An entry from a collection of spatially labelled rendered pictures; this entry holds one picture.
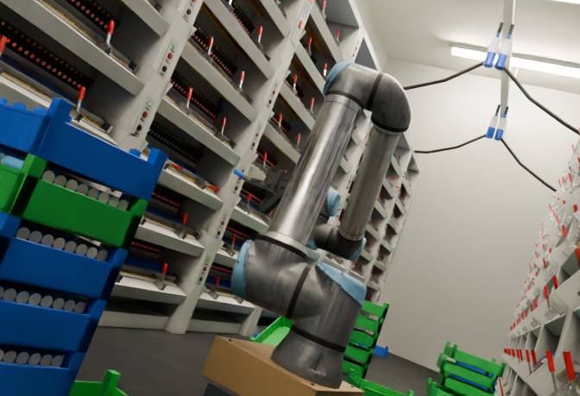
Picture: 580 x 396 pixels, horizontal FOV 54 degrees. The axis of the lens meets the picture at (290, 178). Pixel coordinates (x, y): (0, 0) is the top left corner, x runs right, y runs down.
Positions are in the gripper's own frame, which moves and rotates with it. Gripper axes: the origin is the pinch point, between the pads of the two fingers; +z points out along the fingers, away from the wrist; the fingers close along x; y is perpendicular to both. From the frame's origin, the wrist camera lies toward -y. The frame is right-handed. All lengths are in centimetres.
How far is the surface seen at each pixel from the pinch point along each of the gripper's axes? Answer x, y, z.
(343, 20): -76, 109, 24
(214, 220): -11.4, -18.0, 12.4
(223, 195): -11.0, -7.5, 13.0
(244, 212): -35.1, -9.2, 13.5
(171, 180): 27.0, -12.1, 11.8
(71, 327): 118, -44, -47
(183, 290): -11, -48, 13
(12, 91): 98, -11, 11
